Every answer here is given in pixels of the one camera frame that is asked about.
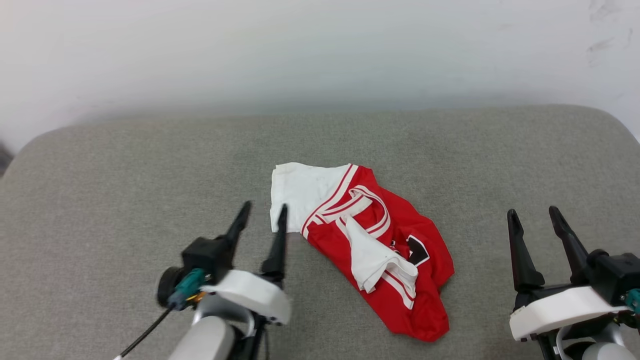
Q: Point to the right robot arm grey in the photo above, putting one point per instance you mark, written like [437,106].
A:
[605,352]

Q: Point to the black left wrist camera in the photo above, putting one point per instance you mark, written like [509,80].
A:
[205,255]

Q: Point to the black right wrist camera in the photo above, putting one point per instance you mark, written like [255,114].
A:
[615,275]

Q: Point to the red and white garment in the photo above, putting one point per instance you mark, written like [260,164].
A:
[425,240]

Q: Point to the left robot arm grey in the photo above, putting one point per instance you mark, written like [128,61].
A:
[205,340]

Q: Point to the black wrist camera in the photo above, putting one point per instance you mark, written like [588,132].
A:
[615,275]
[205,255]

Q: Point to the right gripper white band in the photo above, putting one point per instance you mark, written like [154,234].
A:
[560,307]

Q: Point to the grey fabric sofa cushion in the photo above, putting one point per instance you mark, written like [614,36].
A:
[125,200]

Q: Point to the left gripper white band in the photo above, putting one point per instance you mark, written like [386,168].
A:
[250,295]

